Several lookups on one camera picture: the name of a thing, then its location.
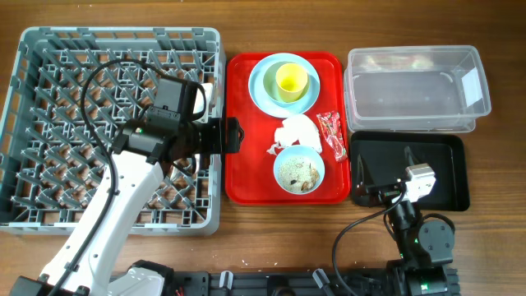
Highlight grey dishwasher rack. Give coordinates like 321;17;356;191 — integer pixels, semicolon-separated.
1;27;226;235

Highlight red plastic tray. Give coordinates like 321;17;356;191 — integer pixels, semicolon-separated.
224;52;351;206

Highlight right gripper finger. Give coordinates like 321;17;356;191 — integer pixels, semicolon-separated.
357;155;370;187
404;146;420;166

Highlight large light blue plate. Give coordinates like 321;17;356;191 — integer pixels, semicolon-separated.
248;53;321;118

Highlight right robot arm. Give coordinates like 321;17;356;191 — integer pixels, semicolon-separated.
357;155;460;295

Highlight white plastic spoon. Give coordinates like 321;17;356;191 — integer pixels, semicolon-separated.
193;83;215;123

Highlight small light blue bowl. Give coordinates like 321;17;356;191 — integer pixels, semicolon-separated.
273;145;325;195

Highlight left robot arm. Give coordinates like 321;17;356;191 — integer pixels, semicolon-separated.
10;118;244;295

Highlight yellow plastic cup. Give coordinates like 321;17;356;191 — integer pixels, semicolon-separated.
275;62;309;103

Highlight black plastic tray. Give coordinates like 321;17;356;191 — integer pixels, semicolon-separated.
350;131;470;211

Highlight rice food leftovers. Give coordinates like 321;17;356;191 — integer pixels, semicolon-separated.
278;156;321;194

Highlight light green bowl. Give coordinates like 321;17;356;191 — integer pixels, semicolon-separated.
263;62;310;106

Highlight clear plastic bin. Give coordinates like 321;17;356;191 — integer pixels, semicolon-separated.
344;45;491;133

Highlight white napkin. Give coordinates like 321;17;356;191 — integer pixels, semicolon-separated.
266;114;322;155

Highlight red snack wrapper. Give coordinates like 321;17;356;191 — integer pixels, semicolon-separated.
316;111;348;162

